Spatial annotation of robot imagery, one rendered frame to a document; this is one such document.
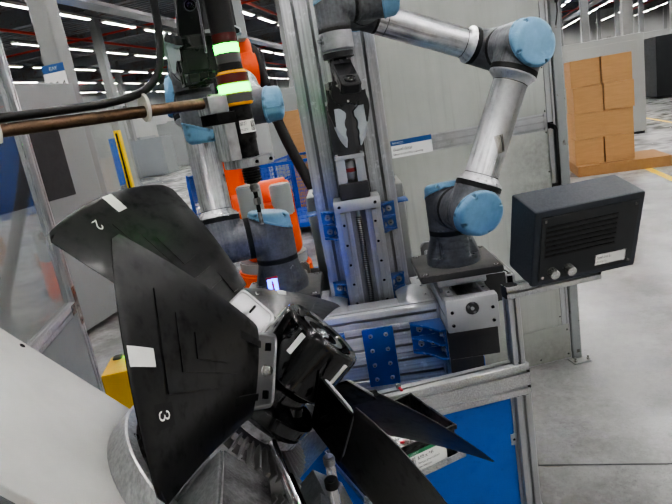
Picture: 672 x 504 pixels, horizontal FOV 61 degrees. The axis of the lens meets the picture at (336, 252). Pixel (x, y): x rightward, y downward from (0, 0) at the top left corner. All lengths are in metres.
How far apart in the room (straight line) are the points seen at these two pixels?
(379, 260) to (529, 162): 1.46
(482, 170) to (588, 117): 7.47
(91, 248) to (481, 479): 1.11
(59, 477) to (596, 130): 8.57
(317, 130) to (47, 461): 1.21
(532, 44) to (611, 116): 7.51
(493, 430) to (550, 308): 1.76
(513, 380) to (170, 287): 1.03
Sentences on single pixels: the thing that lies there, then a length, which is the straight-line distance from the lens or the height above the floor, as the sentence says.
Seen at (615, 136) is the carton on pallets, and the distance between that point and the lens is 9.01.
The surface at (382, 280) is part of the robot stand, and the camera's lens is 1.68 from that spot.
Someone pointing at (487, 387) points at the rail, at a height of 0.82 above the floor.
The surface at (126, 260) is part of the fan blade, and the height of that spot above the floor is 1.41.
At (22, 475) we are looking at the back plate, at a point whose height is 1.20.
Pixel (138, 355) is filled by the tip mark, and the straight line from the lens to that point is 0.48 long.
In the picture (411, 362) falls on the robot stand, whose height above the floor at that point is 0.78.
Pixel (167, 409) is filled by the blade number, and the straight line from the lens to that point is 0.50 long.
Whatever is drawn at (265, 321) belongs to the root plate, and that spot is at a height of 1.24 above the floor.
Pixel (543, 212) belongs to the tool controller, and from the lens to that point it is 1.28.
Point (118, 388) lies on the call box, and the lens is 1.26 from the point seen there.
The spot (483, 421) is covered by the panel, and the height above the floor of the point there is 0.73.
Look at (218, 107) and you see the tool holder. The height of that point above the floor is 1.54.
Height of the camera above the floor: 1.51
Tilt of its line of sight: 14 degrees down
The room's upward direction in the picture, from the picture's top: 10 degrees counter-clockwise
